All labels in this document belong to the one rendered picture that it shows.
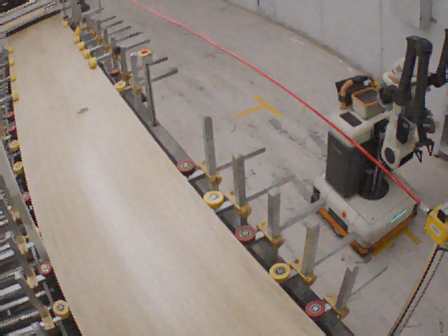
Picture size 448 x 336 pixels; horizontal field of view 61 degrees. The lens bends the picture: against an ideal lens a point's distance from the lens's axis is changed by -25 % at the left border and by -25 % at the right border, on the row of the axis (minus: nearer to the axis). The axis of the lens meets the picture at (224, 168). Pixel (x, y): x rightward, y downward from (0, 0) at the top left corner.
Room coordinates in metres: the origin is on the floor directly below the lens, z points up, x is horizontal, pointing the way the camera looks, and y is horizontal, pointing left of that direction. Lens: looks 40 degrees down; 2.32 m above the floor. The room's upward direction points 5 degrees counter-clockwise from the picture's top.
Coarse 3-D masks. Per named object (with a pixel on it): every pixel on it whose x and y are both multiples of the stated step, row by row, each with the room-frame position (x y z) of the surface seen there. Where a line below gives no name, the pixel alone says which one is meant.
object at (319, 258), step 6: (354, 234) 1.26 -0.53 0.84; (342, 240) 1.23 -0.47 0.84; (348, 240) 1.23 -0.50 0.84; (354, 240) 1.24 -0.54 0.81; (336, 246) 1.21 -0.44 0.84; (342, 246) 1.21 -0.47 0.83; (324, 252) 1.19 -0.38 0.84; (330, 252) 1.18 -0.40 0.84; (336, 252) 1.19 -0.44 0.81; (318, 258) 1.16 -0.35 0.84; (324, 258) 1.16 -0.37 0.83; (294, 270) 1.12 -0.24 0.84; (294, 276) 1.09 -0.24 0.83
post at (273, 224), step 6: (270, 192) 1.31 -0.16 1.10; (276, 192) 1.30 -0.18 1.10; (270, 198) 1.30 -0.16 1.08; (276, 198) 1.30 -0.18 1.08; (270, 204) 1.30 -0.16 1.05; (276, 204) 1.30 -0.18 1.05; (270, 210) 1.30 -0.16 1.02; (276, 210) 1.30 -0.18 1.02; (270, 216) 1.30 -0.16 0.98; (276, 216) 1.30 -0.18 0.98; (270, 222) 1.30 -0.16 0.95; (276, 222) 1.30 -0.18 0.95; (270, 228) 1.30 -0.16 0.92; (276, 228) 1.30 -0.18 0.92; (270, 234) 1.30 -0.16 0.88; (276, 234) 1.30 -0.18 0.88; (270, 252) 1.29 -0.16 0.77; (276, 252) 1.30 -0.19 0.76; (270, 258) 1.29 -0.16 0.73
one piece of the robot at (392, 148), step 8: (384, 80) 1.95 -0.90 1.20; (392, 80) 1.91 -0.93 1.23; (408, 104) 1.89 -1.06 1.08; (392, 112) 1.96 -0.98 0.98; (400, 112) 1.89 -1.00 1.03; (392, 120) 1.95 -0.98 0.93; (392, 128) 1.92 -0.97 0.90; (392, 136) 1.89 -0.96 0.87; (408, 136) 1.91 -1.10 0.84; (384, 144) 1.94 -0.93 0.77; (392, 144) 1.88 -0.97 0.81; (400, 144) 1.88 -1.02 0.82; (408, 144) 1.89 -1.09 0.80; (384, 152) 1.93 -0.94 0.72; (392, 152) 1.87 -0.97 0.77; (400, 152) 1.83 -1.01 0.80; (408, 152) 1.86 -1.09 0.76; (384, 160) 1.93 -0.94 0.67; (392, 160) 1.86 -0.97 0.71; (400, 160) 1.83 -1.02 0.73; (392, 168) 1.85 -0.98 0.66
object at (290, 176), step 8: (288, 176) 1.69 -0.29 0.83; (264, 184) 1.65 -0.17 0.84; (272, 184) 1.64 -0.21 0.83; (280, 184) 1.66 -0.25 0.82; (248, 192) 1.61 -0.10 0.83; (256, 192) 1.60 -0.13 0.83; (264, 192) 1.62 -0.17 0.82; (248, 200) 1.58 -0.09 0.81; (224, 208) 1.53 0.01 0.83; (232, 208) 1.54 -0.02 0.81
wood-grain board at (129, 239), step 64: (64, 64) 3.25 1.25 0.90; (64, 128) 2.22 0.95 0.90; (128, 128) 2.11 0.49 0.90; (64, 192) 1.63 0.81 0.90; (128, 192) 1.60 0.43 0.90; (192, 192) 1.57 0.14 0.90; (64, 256) 1.20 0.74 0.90; (128, 256) 1.21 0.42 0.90; (192, 256) 1.20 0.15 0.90; (128, 320) 0.86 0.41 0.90; (192, 320) 0.87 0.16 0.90; (256, 320) 0.84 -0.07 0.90
